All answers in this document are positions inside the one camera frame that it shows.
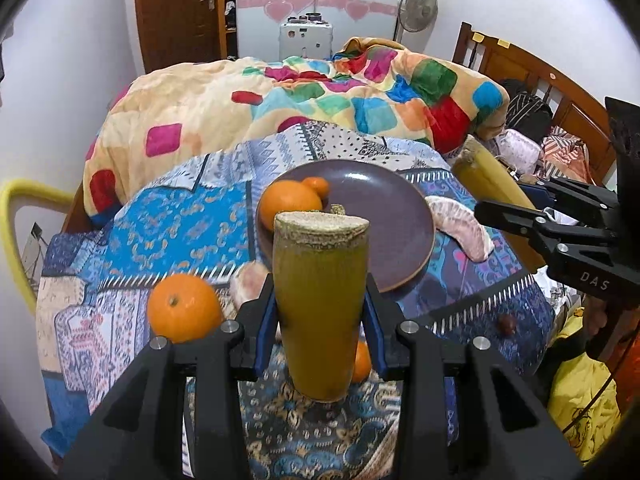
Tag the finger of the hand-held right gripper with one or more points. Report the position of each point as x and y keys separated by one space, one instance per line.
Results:
x=575 y=192
x=530 y=227

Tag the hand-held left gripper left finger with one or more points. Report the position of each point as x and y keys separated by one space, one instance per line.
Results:
x=267 y=331

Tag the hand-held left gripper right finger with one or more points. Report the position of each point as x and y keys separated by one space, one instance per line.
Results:
x=374 y=331

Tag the yellow-green sugarcane piece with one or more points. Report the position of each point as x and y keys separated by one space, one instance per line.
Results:
x=487 y=177
x=320 y=305

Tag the purple plate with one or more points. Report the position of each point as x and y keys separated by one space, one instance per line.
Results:
x=380 y=220

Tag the small orange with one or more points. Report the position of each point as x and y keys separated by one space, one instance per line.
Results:
x=320 y=185
x=362 y=362

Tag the striped cloth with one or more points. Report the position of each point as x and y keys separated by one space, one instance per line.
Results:
x=565 y=152

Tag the peeled pomelo segment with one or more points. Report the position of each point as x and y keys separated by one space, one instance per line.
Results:
x=250 y=281
x=462 y=227

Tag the pink cloth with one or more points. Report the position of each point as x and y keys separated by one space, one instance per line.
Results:
x=517 y=150

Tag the large orange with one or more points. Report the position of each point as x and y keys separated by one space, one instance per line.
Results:
x=182 y=307
x=285 y=202

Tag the wooden bed headboard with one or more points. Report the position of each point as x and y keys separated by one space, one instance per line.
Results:
x=570 y=95

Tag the black bag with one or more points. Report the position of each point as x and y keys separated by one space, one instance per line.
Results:
x=527 y=105

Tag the small red jujube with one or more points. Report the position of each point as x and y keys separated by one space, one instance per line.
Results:
x=507 y=325

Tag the blue patterned blanket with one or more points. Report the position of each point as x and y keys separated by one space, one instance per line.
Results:
x=165 y=230

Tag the yellow bag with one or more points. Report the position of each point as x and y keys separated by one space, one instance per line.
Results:
x=582 y=400

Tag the colourful patchwork quilt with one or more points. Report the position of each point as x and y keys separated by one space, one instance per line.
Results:
x=210 y=105

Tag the standing electric fan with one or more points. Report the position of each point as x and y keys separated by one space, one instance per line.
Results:
x=419 y=7

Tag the white appliance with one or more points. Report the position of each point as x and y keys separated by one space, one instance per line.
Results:
x=305 y=37

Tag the brown wooden door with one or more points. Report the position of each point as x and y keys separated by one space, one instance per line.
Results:
x=175 y=10

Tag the yellow chair frame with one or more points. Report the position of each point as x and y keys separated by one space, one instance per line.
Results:
x=15 y=195

